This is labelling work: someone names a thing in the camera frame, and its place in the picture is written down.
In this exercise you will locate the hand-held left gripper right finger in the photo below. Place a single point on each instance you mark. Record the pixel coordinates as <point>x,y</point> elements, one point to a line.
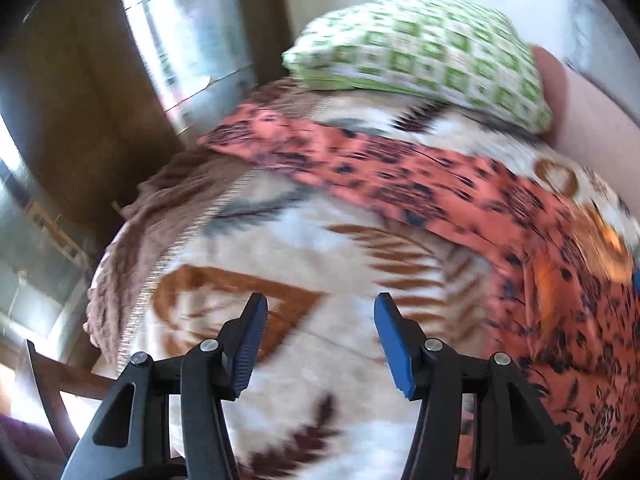
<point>395,350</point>

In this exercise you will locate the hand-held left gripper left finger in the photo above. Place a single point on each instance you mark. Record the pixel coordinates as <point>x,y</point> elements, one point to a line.
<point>247,350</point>

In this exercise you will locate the orange floral garment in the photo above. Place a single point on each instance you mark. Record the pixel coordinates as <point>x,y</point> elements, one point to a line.
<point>450,185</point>

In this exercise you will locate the leaf print blanket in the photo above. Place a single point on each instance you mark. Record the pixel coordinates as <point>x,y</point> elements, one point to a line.
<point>310,240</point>

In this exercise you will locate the wooden chair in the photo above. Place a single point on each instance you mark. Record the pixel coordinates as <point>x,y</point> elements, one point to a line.
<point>55,380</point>

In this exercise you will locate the frosted glass window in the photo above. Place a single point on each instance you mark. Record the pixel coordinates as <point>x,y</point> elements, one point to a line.
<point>185,35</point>
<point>35,240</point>

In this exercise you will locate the green patterned pillow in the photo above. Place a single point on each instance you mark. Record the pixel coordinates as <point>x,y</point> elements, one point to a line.
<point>430,50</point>

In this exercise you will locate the pink quilted headboard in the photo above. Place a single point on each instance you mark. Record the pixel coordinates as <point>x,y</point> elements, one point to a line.
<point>595,110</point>

